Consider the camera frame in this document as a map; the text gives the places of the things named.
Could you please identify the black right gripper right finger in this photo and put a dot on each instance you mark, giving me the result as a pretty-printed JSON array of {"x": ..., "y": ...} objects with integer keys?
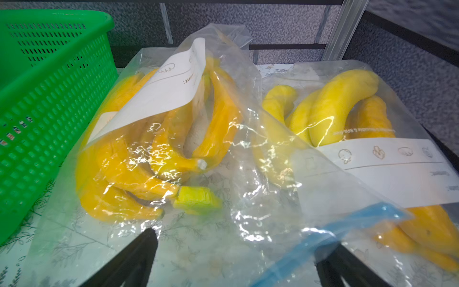
[{"x": 343, "y": 266}]

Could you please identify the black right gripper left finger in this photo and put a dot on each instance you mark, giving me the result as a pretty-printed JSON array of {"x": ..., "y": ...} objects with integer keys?
[{"x": 129, "y": 265}]

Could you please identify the yellow banana bunch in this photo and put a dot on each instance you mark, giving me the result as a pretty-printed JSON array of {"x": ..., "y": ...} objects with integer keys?
[
  {"x": 130, "y": 172},
  {"x": 350, "y": 100}
]

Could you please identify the clear zip-top bag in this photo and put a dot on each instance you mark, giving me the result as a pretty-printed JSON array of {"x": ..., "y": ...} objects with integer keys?
[
  {"x": 410, "y": 169},
  {"x": 263, "y": 236}
]

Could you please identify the green plastic basket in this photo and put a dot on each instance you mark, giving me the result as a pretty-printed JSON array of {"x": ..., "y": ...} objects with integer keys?
[{"x": 56, "y": 69}]

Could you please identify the aluminium frame post right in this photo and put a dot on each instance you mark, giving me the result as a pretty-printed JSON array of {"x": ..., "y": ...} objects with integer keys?
[{"x": 349, "y": 16}]

